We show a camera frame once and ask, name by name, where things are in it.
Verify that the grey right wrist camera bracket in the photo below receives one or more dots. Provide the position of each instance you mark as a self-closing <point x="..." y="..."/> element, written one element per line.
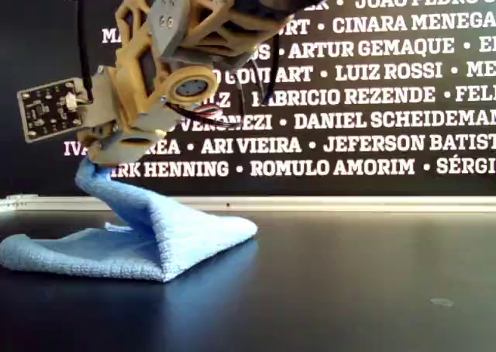
<point x="100" y="108"/>

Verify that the tan lattice right robot arm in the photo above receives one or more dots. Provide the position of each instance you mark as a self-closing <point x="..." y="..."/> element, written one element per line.
<point x="170" y="14"/>

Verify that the tan right gripper body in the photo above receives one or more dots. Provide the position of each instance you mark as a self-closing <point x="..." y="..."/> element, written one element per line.
<point x="135" y="88"/>

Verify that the right wrist camera circuit board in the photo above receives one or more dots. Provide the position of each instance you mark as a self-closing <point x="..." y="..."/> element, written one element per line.
<point x="50" y="109"/>

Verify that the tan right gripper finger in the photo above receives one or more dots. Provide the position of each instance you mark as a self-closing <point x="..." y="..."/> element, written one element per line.
<point x="95" y="140"/>
<point x="128" y="148"/>

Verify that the silver aluminium table frame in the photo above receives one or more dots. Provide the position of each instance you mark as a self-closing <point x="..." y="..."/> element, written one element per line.
<point x="348" y="204"/>

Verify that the black wall banner white names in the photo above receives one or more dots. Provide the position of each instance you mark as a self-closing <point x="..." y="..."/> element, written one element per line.
<point x="348" y="108"/>

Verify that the blue terry cloth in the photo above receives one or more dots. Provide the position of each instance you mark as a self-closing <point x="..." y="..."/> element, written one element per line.
<point x="174" y="243"/>

